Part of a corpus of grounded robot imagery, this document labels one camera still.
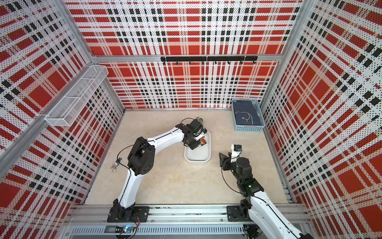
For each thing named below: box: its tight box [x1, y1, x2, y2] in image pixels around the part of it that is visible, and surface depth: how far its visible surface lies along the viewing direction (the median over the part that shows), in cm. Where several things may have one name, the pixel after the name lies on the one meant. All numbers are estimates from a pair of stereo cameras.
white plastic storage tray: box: [184, 130, 211, 163], surface depth 95 cm
